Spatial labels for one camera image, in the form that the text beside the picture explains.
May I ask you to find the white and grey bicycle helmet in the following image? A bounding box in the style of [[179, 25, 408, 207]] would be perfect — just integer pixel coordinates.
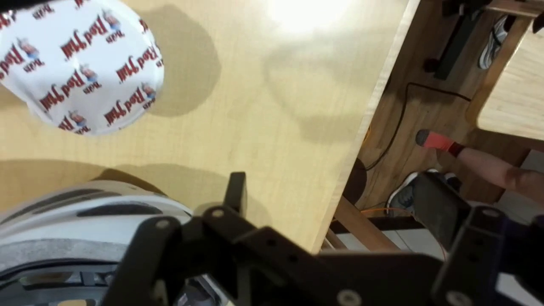
[[0, 180, 232, 306]]

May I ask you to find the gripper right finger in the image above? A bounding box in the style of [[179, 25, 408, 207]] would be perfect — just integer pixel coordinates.
[[412, 173, 544, 306]]

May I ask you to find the light wooden table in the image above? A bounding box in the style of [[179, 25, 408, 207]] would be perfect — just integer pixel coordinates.
[[465, 0, 544, 142]]

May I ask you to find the black stand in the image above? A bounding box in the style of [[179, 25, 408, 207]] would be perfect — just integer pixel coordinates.
[[423, 0, 489, 80]]

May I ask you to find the person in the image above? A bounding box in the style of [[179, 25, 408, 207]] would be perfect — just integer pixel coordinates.
[[414, 129, 544, 205]]

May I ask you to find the grey sneaker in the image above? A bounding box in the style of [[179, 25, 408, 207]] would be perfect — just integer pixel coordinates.
[[478, 14, 510, 71], [386, 169, 463, 214]]

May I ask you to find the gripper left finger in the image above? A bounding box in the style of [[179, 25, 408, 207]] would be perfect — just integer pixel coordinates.
[[101, 172, 317, 306]]

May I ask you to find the white yogurt tub red print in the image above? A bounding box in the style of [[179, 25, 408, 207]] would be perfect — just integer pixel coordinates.
[[0, 0, 165, 136]]

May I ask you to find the black cable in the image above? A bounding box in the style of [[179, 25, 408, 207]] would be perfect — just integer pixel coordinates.
[[365, 82, 471, 171]]

